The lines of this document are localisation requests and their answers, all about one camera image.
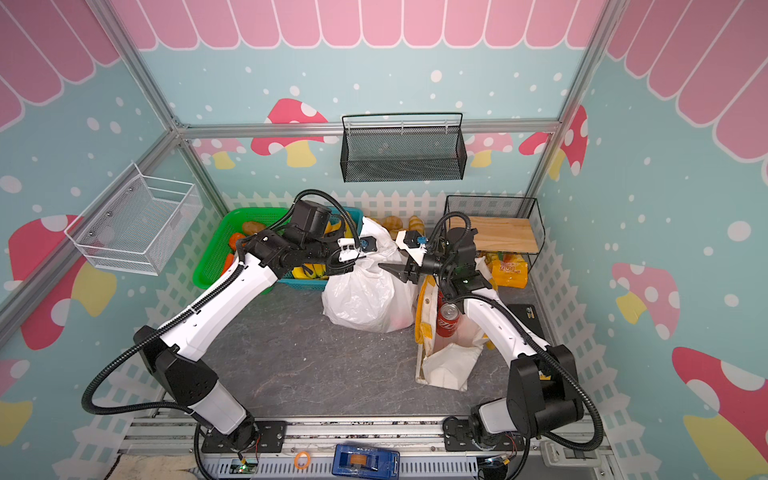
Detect yellow snack package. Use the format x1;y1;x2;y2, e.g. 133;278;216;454
489;253;529;289

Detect black flat box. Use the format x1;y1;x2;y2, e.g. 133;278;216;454
507;304;545;339

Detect brown potato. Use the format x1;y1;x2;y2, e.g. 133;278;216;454
242;221;267;237

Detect bread roll right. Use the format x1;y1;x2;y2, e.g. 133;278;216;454
408;215;426;236

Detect black wire shelf wooden board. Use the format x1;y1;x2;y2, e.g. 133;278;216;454
444;194;547;264

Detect blue device on rail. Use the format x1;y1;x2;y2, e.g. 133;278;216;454
331;444;401;480

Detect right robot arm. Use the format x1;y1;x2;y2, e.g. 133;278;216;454
382;212;605;451

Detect white plastic grocery bag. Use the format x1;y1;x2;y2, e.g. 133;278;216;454
321;217;417;333

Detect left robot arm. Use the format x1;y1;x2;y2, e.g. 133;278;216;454
81;189;377;448

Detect round bread bun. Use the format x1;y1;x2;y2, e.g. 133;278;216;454
382;216;403;231

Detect green plastic basket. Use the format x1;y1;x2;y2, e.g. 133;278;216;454
193;207;288;290

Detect white tote bag yellow handles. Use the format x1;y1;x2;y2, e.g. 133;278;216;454
414;276;489;392

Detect banana bunch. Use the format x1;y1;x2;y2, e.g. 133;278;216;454
291;264;328;280

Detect orange bell pepper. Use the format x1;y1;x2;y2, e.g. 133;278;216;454
228;232;245;251

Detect white wire wall basket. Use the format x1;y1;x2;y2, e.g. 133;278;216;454
64;163;203;276

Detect teal plastic basket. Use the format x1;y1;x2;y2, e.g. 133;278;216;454
281;207;363;291

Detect black mesh wall basket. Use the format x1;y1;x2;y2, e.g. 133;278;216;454
340;112;468;183

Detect red soda can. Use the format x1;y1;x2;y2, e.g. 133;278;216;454
436;303;461;338

